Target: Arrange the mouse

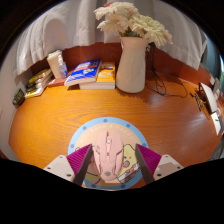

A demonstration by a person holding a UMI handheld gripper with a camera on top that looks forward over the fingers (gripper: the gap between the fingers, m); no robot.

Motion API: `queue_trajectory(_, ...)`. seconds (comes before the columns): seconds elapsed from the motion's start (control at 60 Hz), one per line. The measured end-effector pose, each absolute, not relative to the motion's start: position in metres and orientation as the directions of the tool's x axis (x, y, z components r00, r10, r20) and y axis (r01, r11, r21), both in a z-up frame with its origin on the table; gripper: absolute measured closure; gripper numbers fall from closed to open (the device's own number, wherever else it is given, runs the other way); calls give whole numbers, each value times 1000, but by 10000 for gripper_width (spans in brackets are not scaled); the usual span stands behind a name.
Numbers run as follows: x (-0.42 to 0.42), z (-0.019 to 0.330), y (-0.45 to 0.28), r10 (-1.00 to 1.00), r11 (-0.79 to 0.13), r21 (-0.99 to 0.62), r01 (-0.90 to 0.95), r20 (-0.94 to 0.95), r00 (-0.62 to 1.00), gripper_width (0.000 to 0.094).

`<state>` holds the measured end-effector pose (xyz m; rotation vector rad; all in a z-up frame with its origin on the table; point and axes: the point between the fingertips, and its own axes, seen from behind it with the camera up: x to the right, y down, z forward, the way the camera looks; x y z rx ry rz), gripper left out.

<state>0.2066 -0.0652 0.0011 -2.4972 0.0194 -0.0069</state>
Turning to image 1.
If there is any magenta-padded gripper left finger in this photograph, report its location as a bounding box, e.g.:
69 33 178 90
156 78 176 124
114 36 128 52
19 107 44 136
43 143 94 187

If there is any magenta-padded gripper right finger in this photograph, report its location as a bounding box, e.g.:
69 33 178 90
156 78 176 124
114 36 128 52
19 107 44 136
134 143 184 185

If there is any pale pink computer mouse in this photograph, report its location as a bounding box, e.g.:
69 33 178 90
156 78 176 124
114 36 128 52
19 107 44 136
91 130 125 183

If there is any round cartoon print mouse pad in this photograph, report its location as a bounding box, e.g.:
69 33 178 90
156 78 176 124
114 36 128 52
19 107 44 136
67 116 150 191

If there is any white desk device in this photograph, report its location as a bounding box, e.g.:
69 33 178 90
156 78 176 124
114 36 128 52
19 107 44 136
196 82 219 116

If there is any white cover book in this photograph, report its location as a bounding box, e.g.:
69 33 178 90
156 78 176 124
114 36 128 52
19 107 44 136
23 78 54 99

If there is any dark green mug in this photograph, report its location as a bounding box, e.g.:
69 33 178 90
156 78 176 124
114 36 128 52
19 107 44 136
12 88 26 108

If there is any flat red book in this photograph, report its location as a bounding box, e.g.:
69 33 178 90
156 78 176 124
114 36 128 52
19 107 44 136
46 77 69 89

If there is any yellow cover book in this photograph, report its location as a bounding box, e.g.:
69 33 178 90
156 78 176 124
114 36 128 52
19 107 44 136
26 68 53 85

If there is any white ceramic vase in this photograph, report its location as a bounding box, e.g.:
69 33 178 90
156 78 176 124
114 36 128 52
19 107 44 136
115 35 151 94

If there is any white lidded canister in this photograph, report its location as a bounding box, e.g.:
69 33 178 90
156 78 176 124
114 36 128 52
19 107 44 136
46 49 64 80

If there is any white pleated curtain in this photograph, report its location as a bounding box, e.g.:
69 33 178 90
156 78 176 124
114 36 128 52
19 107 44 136
11 0 208 79

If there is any white flower bouquet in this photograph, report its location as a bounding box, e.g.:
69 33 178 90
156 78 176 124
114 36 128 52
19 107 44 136
93 1 174 48

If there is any black cable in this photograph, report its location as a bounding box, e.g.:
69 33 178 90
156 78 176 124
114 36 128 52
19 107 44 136
145 42 198 99

